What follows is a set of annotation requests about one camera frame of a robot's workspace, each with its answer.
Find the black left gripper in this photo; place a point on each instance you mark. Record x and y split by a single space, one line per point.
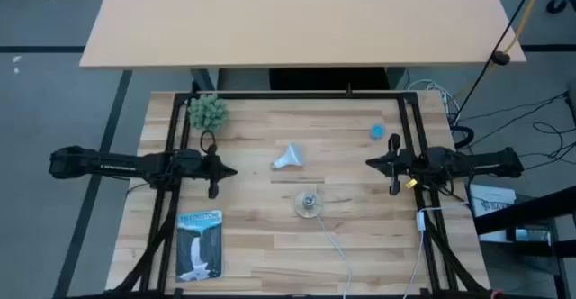
198 168

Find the yellow tape band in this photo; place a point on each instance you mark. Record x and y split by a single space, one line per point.
411 183

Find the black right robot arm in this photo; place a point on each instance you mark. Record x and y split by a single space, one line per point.
477 164

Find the black aluminium table frame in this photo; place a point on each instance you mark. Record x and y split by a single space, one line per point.
292 95

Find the black metal rack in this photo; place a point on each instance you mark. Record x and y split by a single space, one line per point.
526 211

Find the green plant in white pot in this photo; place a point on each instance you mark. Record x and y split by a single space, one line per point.
208 112

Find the Yellowstone waterfall book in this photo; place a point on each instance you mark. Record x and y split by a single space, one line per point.
199 245

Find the white flood lightbulb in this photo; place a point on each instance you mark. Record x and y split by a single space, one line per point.
290 157

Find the tan wooden desk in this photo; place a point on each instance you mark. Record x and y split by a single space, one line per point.
292 20

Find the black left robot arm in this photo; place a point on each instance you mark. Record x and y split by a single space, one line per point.
112 166

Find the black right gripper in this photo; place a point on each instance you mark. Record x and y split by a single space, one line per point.
411 166

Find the white printed box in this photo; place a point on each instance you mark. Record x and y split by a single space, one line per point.
492 204

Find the brass lamp socket base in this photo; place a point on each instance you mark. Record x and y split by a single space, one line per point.
308 203

